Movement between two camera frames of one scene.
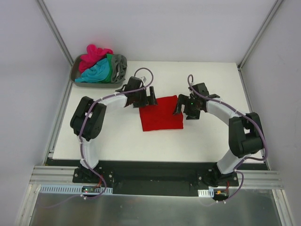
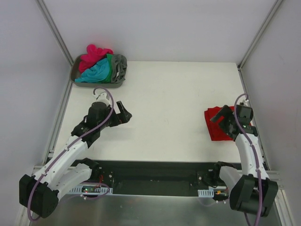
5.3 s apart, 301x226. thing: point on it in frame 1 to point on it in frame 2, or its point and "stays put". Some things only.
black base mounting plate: (158, 178) stays put
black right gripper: (184, 105) to (225, 121)
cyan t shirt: (97, 73) stays put
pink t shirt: (93, 55) stays put
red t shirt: (161, 117) to (216, 132)
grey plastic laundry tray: (75, 73) stays put
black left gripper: (146, 98) to (118, 116)
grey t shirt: (118, 68) stays put
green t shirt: (108, 79) stays put
